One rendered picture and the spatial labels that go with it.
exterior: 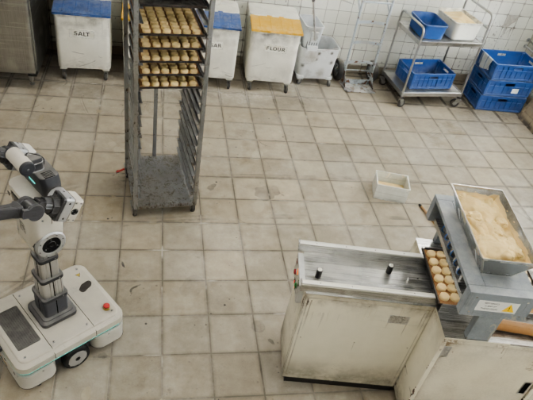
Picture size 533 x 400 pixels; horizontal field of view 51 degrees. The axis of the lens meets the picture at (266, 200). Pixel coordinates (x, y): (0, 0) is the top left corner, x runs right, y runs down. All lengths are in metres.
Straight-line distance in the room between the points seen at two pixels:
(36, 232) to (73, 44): 3.38
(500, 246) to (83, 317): 2.29
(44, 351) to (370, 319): 1.77
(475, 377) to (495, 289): 0.68
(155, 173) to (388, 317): 2.35
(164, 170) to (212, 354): 1.71
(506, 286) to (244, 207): 2.39
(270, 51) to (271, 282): 2.83
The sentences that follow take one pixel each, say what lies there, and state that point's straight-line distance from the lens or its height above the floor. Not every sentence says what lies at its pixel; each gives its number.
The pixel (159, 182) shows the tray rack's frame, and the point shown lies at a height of 0.15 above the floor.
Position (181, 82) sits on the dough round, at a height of 1.15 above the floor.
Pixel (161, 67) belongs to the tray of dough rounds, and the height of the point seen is 1.23.
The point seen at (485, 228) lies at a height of 1.28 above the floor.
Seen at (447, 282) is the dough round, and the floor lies 0.91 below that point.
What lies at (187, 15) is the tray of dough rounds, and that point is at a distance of 3.86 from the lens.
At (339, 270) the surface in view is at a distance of 3.04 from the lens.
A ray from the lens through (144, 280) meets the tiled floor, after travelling 3.95.
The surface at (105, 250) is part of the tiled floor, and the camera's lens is 4.15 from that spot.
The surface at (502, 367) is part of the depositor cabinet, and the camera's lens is 3.29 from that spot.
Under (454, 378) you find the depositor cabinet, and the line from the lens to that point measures 3.29.
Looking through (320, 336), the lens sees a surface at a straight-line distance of 3.16.
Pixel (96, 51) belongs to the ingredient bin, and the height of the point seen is 0.33.
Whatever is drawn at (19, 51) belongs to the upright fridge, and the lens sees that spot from 5.83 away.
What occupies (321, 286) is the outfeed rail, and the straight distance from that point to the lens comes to 2.86.
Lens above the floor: 2.95
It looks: 39 degrees down
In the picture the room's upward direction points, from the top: 11 degrees clockwise
